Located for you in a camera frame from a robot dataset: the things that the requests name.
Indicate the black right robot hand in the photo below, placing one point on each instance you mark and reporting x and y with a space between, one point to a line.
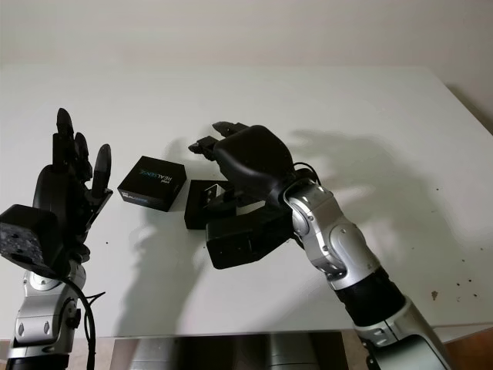
254 162

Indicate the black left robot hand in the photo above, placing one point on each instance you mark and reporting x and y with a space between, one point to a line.
54 192

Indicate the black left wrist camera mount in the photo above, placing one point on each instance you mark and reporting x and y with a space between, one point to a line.
27 239

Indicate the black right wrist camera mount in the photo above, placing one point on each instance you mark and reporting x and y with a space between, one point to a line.
246 239

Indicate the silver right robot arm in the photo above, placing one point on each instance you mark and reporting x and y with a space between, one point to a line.
339 239

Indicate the black box base with foam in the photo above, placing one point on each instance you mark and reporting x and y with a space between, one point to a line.
194 216

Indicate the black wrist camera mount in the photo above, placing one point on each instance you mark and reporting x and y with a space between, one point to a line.
27 239
246 239

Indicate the black printed RealSense box lid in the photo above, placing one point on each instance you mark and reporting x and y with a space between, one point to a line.
150 181

